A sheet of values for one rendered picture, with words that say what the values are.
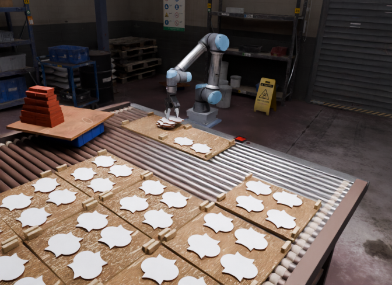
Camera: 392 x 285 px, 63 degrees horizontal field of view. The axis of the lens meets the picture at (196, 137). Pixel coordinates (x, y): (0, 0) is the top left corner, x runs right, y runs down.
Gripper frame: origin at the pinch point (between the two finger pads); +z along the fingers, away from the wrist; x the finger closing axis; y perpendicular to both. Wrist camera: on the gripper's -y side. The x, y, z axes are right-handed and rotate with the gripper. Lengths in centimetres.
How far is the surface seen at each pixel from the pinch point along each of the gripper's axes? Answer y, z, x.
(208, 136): -28.2, 7.1, -15.3
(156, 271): -126, 6, 68
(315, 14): 226, -64, -400
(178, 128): -6.1, 7.1, -1.8
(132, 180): -62, 7, 54
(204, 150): -48.4, 6.1, 0.6
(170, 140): -22.8, 7.1, 13.1
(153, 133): -6.7, 7.2, 18.5
